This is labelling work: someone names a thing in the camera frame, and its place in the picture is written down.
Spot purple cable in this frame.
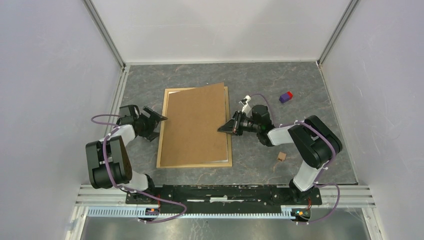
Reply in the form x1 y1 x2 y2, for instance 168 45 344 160
91 114 188 224
248 93 341 225

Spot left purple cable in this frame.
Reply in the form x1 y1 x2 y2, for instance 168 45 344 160
91 114 188 224

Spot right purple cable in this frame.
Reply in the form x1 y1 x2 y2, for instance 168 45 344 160
248 93 341 225

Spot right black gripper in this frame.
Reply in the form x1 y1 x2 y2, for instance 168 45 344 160
217 110 260 136

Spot small brown cube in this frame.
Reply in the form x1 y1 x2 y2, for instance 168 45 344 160
277 152 287 162

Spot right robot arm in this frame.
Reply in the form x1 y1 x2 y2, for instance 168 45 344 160
217 105 343 204

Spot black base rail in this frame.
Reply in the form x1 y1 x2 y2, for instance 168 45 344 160
125 184 323 214

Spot brown backing board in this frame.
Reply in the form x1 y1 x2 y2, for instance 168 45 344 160
159 82 229 168

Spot purple and red block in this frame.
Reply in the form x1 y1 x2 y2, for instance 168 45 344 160
279 91 293 104

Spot wooden picture frame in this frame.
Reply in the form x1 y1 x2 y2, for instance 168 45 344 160
156 87 233 169

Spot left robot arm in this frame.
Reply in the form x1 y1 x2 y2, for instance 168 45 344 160
85 104 167 204

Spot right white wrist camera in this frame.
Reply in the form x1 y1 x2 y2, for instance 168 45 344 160
239 95 252 115

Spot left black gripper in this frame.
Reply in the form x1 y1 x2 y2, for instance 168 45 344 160
135 107 168 142

